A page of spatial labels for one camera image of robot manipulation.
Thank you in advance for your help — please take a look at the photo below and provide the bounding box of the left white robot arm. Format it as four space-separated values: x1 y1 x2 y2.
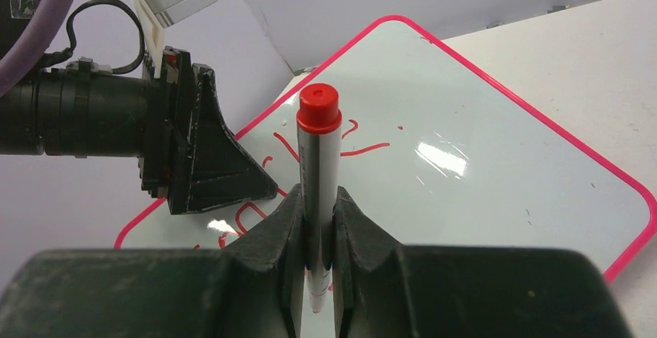
1 0 277 215

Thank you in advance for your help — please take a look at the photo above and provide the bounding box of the red capped whiteboard marker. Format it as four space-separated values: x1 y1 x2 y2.
296 83 342 314

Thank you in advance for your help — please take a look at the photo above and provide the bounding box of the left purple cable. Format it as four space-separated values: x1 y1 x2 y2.
0 0 88 98

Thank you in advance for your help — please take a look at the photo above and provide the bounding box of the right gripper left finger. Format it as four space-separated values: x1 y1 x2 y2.
1 186 304 337

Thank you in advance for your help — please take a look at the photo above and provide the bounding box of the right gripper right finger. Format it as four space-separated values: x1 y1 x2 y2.
333 188 631 337

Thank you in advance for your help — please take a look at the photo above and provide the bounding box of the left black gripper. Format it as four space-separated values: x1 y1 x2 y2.
139 46 278 215

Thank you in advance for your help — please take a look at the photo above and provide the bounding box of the pink framed whiteboard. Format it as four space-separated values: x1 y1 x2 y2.
114 16 656 281

